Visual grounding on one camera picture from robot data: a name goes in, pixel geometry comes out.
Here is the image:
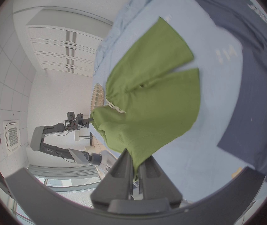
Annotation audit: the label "round woven basket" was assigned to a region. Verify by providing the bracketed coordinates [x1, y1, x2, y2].
[90, 82, 107, 113]

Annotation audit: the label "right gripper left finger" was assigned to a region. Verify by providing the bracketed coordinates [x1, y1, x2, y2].
[90, 149, 134, 208]

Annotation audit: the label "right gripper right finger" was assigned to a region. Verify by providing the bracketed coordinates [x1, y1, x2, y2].
[138, 156, 183, 206]

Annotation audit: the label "green shorts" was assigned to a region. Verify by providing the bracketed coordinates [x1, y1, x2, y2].
[90, 17, 201, 182]

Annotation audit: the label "grey curtain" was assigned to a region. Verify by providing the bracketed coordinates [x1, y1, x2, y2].
[27, 164, 101, 179]

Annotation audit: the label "pale blue quilt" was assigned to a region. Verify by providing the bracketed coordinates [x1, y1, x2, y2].
[94, 0, 169, 70]

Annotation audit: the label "white wardrobe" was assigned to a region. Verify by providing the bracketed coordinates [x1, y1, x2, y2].
[26, 6, 114, 75]

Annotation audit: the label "dark blue T-shirt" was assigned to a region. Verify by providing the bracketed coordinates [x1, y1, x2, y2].
[183, 0, 267, 186]

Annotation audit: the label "white ceiling air conditioner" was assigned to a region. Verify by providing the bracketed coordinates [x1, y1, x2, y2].
[3, 120, 22, 155]

